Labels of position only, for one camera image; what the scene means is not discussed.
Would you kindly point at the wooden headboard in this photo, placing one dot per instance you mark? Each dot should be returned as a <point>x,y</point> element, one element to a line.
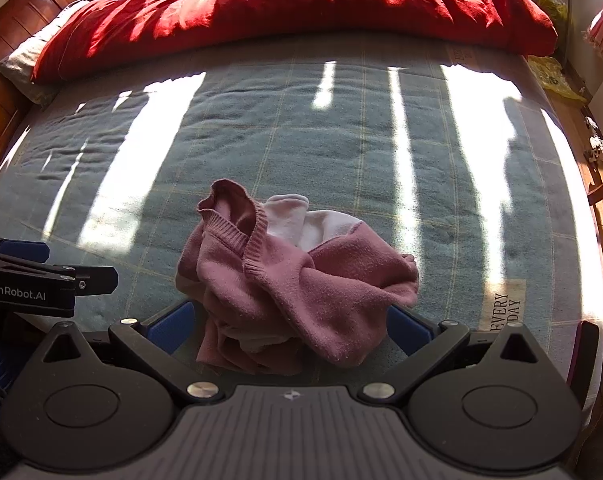
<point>1,35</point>

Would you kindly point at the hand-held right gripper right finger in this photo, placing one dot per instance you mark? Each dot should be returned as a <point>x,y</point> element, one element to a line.
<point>406,330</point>

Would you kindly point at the pink and white knit sweater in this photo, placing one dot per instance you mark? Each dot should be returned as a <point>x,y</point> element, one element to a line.
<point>281,290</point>

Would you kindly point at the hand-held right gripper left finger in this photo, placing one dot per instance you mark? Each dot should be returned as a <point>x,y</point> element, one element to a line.
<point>174,322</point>

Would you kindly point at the green plaid bed blanket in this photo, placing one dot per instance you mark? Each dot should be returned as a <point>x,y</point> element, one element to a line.
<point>281,125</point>

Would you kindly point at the red duvet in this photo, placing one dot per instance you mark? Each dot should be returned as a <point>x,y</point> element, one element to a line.
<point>281,5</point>

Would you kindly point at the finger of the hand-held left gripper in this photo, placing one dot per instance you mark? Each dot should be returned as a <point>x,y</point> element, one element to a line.
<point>99,281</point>
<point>24,251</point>

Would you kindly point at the grey pillow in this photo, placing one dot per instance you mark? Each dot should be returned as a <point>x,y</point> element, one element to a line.
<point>21,60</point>

